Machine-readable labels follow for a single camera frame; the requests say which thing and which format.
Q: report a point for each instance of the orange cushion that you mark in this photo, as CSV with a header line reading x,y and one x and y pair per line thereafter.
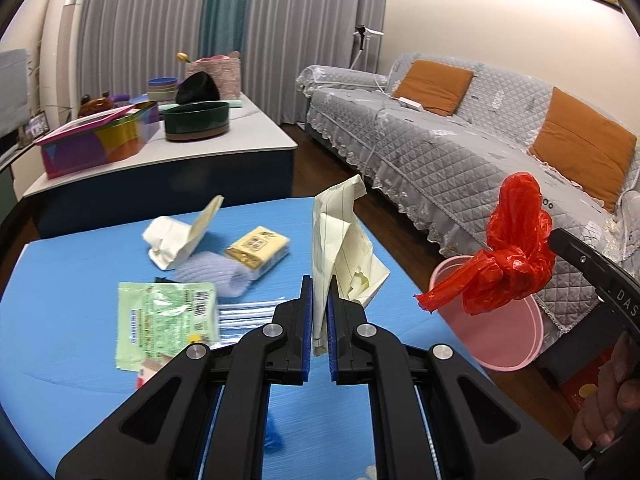
x,y
432,85
580,145

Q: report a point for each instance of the white carton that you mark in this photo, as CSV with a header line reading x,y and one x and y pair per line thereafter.
x,y
170,240

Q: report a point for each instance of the colourful tin box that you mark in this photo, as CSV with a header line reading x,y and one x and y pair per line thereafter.
x,y
100,152

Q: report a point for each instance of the grey cloth cover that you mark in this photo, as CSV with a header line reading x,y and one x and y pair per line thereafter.
x,y
12,90

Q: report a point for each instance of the person's right hand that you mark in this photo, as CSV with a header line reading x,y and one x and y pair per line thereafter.
x,y
607,400

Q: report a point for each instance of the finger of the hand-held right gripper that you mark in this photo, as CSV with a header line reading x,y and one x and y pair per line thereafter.
x,y
575,255

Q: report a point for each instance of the white and blue coffee table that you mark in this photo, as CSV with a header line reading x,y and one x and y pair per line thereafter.
x,y
150,195

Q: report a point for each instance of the pink quilted basket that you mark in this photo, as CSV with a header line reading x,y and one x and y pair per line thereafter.
x,y
227,75

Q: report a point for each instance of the grey quilted sofa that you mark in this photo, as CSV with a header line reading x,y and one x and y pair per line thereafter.
x,y
450,160

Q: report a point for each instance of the white standing air conditioner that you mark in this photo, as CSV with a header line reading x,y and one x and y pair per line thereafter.
x,y
65,35

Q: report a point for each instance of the yellow tissue pack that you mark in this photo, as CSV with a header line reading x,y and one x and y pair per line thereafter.
x,y
255,247

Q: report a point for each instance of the green printed packet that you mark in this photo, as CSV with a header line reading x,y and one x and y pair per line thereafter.
x,y
160,320

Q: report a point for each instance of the cream lined paper sheet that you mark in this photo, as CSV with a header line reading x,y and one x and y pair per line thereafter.
x,y
340,240

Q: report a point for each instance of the red plastic bag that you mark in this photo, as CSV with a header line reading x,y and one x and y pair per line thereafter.
x,y
515,240

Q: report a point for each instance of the blue foam mat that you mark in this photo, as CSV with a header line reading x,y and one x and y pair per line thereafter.
x,y
75,335

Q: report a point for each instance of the white power strip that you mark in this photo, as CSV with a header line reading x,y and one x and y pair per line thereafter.
x,y
409,103

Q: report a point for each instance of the white floor stand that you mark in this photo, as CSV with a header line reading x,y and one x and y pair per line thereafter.
x,y
361,40

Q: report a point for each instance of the stack of coloured bowls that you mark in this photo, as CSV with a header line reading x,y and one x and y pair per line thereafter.
x,y
162,89

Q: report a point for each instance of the pink rimmed tin lid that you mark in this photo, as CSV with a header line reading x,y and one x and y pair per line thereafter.
x,y
85,125

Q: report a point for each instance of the black round bowl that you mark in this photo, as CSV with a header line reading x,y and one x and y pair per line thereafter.
x,y
197,89

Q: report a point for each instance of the small photo frame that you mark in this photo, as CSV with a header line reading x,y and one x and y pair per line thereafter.
x,y
36,127

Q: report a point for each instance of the pink plastic bin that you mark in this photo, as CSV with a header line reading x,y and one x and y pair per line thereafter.
x,y
500,340

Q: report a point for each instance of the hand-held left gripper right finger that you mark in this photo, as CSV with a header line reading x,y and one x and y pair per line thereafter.
x,y
334,330

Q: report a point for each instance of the dark green cabinet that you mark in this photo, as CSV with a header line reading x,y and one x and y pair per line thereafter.
x,y
5,195

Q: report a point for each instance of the red printed packet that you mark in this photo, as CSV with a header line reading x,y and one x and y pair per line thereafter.
x,y
580,390

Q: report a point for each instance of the clear plastic wrapper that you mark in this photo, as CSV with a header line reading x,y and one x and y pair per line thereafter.
x,y
240,317

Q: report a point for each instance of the teal curtain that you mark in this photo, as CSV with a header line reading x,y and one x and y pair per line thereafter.
x,y
225,5

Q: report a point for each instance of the grey curtain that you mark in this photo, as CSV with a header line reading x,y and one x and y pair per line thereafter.
x,y
140,20
310,35

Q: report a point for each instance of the dark green round bowl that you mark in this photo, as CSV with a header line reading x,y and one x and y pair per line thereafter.
x,y
197,120

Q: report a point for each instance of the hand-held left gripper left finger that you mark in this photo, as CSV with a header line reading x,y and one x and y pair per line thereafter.
x,y
306,330

